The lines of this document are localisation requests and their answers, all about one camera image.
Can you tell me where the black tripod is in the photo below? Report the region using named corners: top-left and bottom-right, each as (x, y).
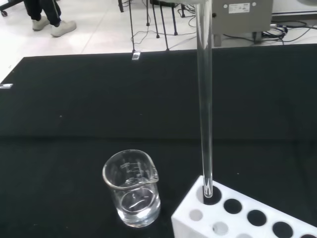
top-left (126, 0), bottom-right (179, 52)

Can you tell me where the black and blue cable bundle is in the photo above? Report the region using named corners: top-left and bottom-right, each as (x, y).
top-left (261, 20), bottom-right (317, 46)

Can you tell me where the clear glass beaker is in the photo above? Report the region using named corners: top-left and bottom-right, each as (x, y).
top-left (102, 149), bottom-right (161, 228)

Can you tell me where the person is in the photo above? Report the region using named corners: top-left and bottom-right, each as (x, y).
top-left (23, 0), bottom-right (77, 38)

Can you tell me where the grey metal cabinet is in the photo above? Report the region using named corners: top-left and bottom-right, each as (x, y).
top-left (210, 0), bottom-right (273, 48)

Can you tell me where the black floor cable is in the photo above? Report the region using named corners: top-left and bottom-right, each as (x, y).
top-left (130, 7), bottom-right (199, 49)

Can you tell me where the black chair base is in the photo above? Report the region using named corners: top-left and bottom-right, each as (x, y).
top-left (0, 0), bottom-right (25, 18)

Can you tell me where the white test tube rack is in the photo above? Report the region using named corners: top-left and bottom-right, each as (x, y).
top-left (170, 175), bottom-right (317, 238)

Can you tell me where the black bench cloth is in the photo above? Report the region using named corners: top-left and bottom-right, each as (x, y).
top-left (0, 43), bottom-right (317, 238)

